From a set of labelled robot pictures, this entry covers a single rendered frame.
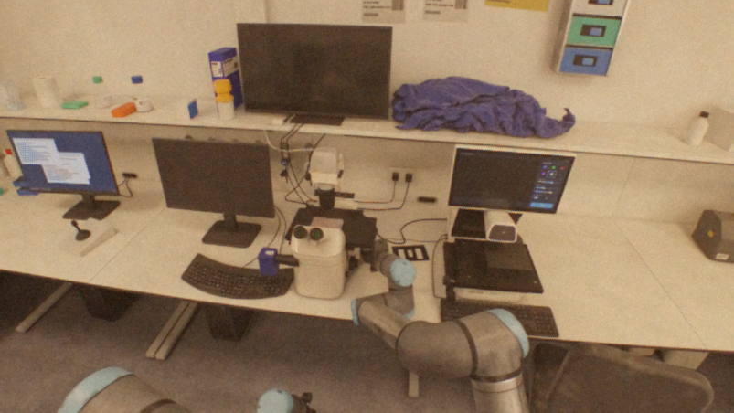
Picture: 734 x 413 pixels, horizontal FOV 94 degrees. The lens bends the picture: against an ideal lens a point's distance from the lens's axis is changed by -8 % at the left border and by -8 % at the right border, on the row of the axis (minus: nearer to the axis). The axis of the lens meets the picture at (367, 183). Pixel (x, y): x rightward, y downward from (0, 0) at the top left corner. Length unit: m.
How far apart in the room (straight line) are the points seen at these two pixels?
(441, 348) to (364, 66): 1.28
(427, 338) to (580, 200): 1.63
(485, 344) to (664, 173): 1.77
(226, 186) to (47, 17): 1.60
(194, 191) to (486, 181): 1.27
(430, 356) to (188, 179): 1.33
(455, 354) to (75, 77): 2.61
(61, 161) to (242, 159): 1.04
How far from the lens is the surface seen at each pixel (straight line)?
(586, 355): 1.33
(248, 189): 1.69
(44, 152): 2.38
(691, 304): 2.07
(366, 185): 2.10
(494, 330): 0.86
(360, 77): 1.75
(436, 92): 1.79
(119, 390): 0.67
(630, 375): 1.38
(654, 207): 2.53
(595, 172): 2.25
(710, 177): 2.58
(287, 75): 1.83
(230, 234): 1.95
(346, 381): 2.22
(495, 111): 1.75
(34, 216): 2.67
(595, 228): 2.30
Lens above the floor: 1.89
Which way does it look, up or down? 30 degrees down
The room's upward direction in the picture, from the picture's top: 1 degrees clockwise
